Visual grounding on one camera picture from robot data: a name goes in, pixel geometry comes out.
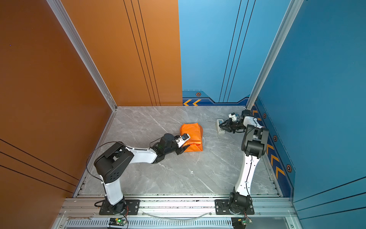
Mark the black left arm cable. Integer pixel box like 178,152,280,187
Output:
85,141,118,182

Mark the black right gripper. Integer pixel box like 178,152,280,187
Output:
220,118,247,134

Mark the white tape dispenser blue roll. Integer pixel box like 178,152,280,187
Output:
216,119,226,135

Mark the yellow wrapping paper sheet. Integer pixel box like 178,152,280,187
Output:
180,123,203,152

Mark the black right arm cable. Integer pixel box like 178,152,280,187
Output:
244,125,256,198

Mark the left green circuit board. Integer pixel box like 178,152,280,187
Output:
108,218,128,229

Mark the aluminium corner post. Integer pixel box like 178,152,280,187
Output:
246,0,304,110
47,0,117,111

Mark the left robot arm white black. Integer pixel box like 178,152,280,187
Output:
94,137,190,206

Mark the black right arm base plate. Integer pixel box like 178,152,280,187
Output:
214,199,254,215

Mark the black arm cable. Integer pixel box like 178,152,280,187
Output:
244,125,256,198
85,141,118,182

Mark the aluminium front rail frame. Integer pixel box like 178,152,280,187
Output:
52,195,302,229

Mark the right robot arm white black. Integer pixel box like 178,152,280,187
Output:
216,110,269,215

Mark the right green circuit board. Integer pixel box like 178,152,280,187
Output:
231,218,252,229

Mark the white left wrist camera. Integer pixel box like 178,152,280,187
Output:
159,133,191,149

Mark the green circuit board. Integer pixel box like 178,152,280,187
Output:
108,218,128,229
231,218,252,229

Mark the left aluminium corner post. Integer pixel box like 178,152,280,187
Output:
47,0,117,111

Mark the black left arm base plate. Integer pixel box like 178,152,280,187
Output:
99,199,140,216

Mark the right aluminium corner post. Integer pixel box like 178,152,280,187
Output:
246,0,304,110

